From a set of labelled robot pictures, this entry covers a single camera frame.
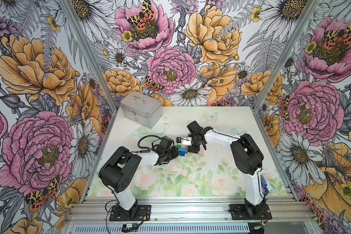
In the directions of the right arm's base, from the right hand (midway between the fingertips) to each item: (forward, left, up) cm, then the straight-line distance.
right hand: (192, 146), depth 98 cm
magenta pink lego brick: (-4, +4, +6) cm, 9 cm away
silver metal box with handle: (+22, +33, +15) cm, 43 cm away
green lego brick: (-1, +9, +2) cm, 9 cm away
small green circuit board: (-42, +33, -1) cm, 54 cm away
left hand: (-6, +10, -1) cm, 12 cm away
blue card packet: (-26, -36, +2) cm, 45 cm away
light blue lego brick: (-4, +7, +1) cm, 8 cm away
